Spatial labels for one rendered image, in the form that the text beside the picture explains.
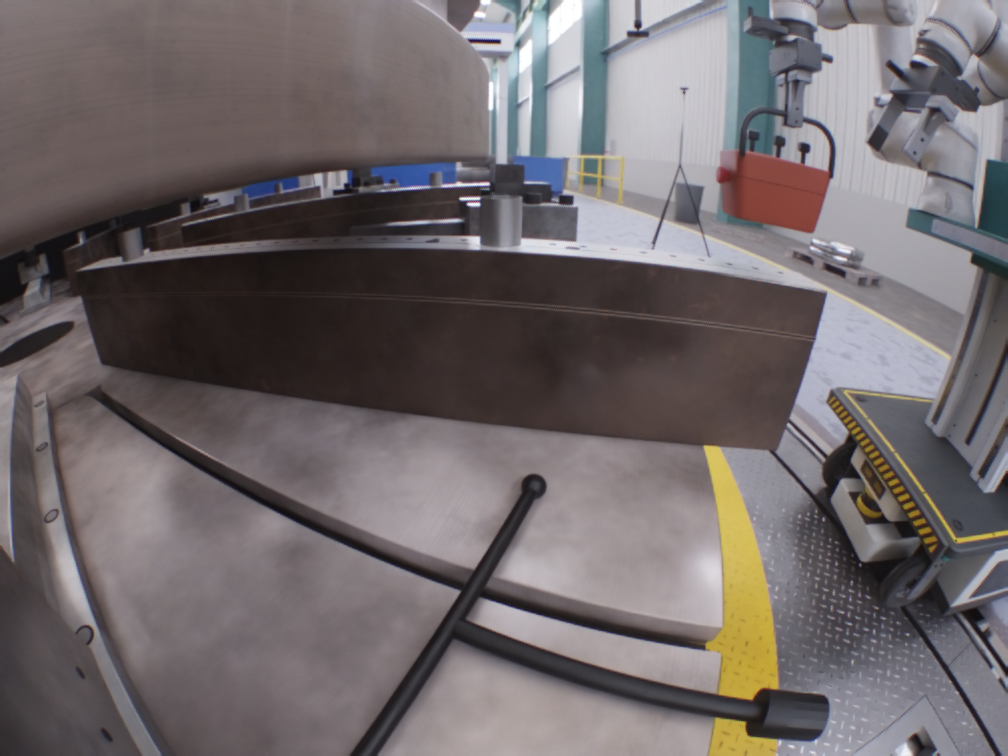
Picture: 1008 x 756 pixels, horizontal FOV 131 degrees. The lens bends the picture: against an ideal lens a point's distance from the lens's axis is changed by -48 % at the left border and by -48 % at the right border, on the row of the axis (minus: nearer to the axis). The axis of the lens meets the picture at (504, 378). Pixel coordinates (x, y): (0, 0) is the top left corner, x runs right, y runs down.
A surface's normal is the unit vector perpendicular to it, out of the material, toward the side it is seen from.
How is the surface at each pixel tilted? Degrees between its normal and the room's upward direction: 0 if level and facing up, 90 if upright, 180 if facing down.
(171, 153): 90
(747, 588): 0
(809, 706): 1
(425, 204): 90
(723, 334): 90
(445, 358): 90
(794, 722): 40
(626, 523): 0
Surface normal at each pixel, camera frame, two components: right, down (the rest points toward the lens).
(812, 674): 0.01, -0.88
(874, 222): -0.99, 0.06
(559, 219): 0.21, 0.47
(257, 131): 0.93, 0.19
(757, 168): -0.18, 0.57
